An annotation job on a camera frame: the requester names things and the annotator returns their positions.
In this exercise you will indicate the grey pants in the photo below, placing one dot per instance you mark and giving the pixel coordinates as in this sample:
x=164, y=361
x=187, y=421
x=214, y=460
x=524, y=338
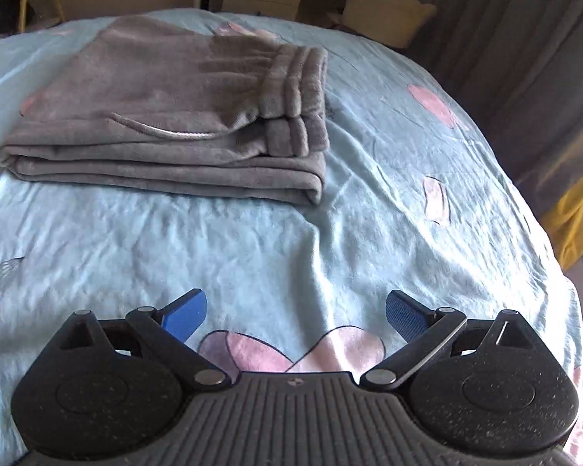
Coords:
x=165, y=107

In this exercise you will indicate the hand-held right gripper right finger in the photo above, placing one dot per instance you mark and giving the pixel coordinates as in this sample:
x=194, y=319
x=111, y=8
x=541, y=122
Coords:
x=407, y=315

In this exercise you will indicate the white chair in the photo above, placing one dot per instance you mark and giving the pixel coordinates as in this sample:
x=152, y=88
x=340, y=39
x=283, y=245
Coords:
x=386, y=17

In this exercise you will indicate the yellow curtain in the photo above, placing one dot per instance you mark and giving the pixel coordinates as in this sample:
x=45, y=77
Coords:
x=578, y=218

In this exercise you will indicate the grey curtain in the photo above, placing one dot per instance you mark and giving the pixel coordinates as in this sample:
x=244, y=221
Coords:
x=515, y=58

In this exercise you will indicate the light blue printed bed sheet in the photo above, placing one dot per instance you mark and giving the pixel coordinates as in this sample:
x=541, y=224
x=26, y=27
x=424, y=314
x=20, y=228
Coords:
x=320, y=252

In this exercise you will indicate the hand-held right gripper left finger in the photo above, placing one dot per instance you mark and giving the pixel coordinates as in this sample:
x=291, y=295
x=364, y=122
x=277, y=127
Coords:
x=187, y=318

